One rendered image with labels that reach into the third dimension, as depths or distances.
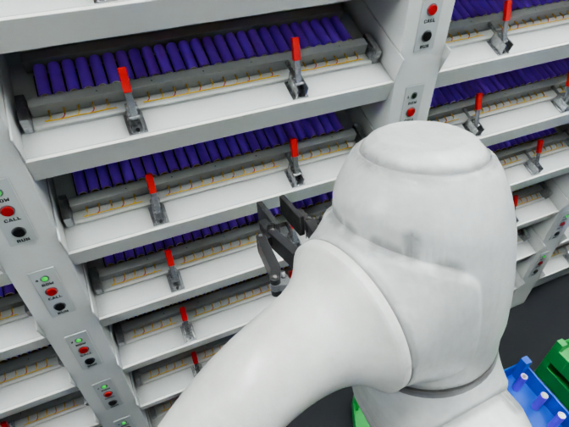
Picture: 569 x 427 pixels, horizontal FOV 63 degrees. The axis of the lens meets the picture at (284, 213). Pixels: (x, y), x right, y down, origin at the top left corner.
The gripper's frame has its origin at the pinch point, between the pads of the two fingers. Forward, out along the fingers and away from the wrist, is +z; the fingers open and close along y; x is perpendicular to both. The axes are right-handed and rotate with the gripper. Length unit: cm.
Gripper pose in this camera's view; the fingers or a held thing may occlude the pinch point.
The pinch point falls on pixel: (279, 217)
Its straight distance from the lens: 64.4
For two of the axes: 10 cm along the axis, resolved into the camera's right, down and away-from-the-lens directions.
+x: -0.8, -8.5, -5.2
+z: -3.9, -4.6, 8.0
